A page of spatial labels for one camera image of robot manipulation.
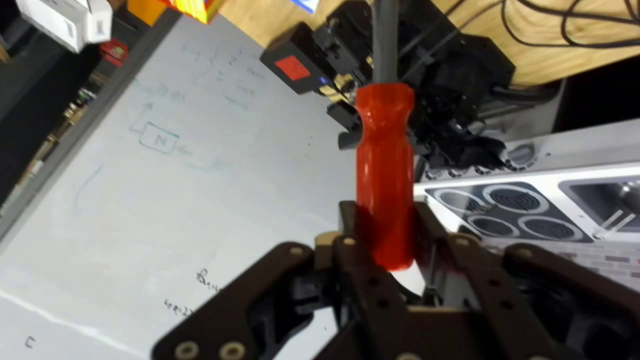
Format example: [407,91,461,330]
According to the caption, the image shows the whiteboard with aluminium frame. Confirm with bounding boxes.
[0,13,428,360]

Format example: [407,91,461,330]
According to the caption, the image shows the red handled screwdriver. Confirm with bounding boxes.
[353,0,419,274]

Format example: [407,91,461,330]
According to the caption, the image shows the white toy kitchen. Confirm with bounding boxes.
[412,118,640,316]

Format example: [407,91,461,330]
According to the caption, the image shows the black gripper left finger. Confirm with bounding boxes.
[150,199,411,360]

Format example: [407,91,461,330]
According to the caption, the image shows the small blue white box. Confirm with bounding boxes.
[291,0,325,14]

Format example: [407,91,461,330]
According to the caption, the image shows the black cable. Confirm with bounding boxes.
[498,0,640,51]

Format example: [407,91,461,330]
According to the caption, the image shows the black clamp mount assembly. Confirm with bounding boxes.
[313,0,519,173]

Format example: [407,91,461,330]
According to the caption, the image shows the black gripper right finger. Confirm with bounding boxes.
[412,200,640,360]

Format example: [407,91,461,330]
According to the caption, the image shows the black box with red patch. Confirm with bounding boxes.
[259,22,339,96]

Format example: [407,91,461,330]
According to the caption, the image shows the red box with yellow end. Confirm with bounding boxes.
[125,0,227,27]

